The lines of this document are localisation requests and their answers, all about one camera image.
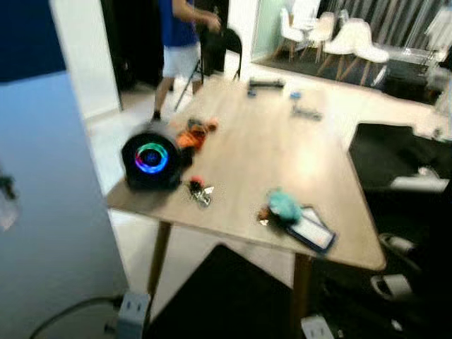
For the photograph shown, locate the white shell chair wooden legs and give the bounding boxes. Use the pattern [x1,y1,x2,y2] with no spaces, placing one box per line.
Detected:
[307,12,337,63]
[278,7,307,61]
[318,19,390,87]

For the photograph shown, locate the light wooden table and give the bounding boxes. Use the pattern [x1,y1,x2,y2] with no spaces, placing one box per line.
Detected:
[106,74,388,315]

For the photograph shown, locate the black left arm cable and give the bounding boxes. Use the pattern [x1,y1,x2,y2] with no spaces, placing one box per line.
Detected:
[28,295,125,339]

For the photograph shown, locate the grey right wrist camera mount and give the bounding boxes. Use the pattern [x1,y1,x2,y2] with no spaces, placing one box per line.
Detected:
[300,314,335,339]

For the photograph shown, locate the person in blue shirt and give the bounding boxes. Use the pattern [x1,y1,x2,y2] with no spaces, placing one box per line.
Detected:
[152,0,222,121]

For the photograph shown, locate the black speaker with glowing ring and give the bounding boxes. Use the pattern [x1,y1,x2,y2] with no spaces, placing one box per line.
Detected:
[120,120,193,191]

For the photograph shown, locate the long black box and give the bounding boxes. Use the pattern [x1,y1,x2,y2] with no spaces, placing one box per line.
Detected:
[247,80,286,97]

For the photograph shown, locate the key bunch with red tag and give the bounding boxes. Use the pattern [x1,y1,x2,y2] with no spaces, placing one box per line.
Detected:
[186,175,215,208]

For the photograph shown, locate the black office chair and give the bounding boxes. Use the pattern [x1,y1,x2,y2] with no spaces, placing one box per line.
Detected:
[348,122,452,194]

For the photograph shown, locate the teal plush keychain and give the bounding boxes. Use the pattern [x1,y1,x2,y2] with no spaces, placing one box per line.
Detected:
[258,188,304,226]

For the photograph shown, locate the orange plush toy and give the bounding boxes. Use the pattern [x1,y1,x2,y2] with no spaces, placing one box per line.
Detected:
[177,118,219,151]

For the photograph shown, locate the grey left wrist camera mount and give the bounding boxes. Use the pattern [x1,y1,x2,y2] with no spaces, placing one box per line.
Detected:
[116,291,152,339]

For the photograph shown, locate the white slipper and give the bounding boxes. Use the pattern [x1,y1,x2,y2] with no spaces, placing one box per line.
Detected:
[379,232,418,257]
[371,274,415,303]

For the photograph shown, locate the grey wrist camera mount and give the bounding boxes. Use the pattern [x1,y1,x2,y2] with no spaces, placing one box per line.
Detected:
[300,314,335,339]
[116,291,152,339]

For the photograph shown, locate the smartphone in dark case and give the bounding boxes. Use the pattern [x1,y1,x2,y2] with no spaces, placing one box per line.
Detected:
[286,206,338,254]

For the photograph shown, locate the grey key bunch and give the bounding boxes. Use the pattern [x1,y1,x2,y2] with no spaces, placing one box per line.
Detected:
[291,105,324,121]

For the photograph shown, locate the black folding chair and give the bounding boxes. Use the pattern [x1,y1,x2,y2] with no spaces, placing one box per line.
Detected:
[175,27,244,111]

